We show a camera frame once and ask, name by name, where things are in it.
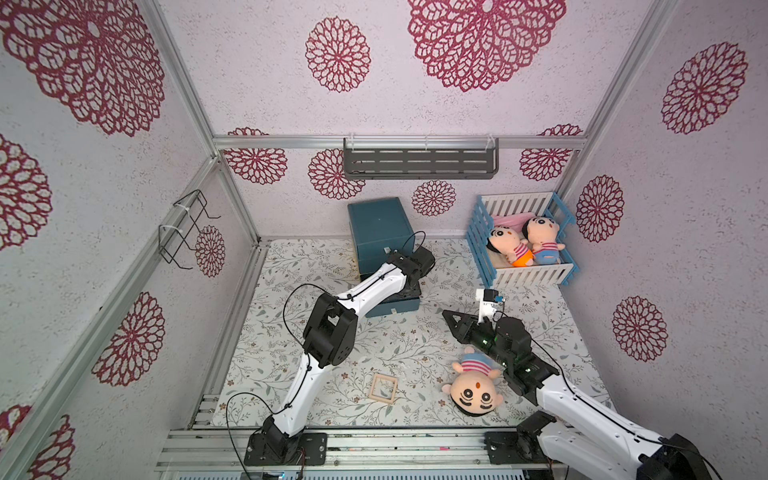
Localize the aluminium front rail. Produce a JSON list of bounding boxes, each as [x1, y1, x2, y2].
[[153, 428, 574, 478]]

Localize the pink crib blanket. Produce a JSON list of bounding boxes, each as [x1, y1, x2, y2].
[[492, 212, 536, 233]]

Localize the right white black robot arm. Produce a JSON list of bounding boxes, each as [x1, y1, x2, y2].
[[442, 310, 720, 479]]

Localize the wooden brooch box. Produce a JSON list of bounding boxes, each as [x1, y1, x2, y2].
[[368, 373, 399, 405]]

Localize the plush doll blue pants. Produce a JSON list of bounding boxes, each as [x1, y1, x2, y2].
[[522, 216, 565, 265]]

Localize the blue white toy crib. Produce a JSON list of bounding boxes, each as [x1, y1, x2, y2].
[[466, 192, 580, 290]]

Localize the plush doll striped hat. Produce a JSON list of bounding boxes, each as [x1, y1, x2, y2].
[[441, 346, 504, 417]]

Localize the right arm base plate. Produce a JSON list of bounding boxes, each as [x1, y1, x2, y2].
[[484, 431, 550, 465]]

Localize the grey wall shelf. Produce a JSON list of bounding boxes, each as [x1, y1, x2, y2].
[[342, 137, 499, 180]]

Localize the plush doll orange pants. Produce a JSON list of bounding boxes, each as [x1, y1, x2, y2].
[[486, 227, 535, 267]]

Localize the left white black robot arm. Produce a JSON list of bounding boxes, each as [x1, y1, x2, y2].
[[262, 247, 435, 439]]

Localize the teal drawer cabinet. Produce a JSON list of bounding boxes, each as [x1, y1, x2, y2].
[[347, 197, 421, 318]]

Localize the black wire wall rack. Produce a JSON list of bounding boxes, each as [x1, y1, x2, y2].
[[156, 189, 221, 271]]

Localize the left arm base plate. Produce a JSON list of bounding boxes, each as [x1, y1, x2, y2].
[[244, 432, 328, 467]]

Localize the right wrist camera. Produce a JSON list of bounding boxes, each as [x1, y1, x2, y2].
[[475, 289, 505, 324]]

